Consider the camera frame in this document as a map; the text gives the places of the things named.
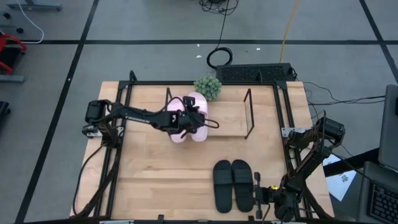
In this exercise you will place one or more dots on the pink slide sandal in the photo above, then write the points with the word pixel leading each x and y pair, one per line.
pixel 201 102
pixel 178 139

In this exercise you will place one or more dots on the grey desk unit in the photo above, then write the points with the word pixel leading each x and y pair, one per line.
pixel 373 174

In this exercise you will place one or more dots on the red and black cart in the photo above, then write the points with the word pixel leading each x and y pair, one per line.
pixel 9 56

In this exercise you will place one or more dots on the black slide sandal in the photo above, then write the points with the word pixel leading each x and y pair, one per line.
pixel 243 193
pixel 223 193

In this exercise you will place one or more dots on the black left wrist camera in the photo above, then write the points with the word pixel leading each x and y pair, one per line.
pixel 189 102

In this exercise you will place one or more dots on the white paper sheet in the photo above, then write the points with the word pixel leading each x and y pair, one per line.
pixel 340 183

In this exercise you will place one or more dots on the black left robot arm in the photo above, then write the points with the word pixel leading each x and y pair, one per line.
pixel 136 116

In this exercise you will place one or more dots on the black keyboard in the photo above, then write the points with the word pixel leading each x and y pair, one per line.
pixel 255 73

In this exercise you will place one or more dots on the grey laptop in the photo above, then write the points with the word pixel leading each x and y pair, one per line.
pixel 390 130

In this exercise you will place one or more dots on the black desk bar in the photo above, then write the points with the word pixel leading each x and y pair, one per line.
pixel 351 163

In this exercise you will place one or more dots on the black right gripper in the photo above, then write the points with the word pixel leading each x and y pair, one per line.
pixel 270 197

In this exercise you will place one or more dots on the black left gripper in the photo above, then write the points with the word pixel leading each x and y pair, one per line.
pixel 192 121

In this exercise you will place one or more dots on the wooden shelf with black frame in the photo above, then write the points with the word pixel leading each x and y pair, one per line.
pixel 230 118

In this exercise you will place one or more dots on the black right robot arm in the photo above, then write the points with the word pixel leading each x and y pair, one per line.
pixel 332 128

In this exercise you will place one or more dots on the green potted succulent plant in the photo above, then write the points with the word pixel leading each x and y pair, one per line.
pixel 207 87

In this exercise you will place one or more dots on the grey metal table foot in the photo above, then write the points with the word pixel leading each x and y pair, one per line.
pixel 11 78
pixel 34 5

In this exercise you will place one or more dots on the black chair base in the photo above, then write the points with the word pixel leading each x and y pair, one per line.
pixel 3 110

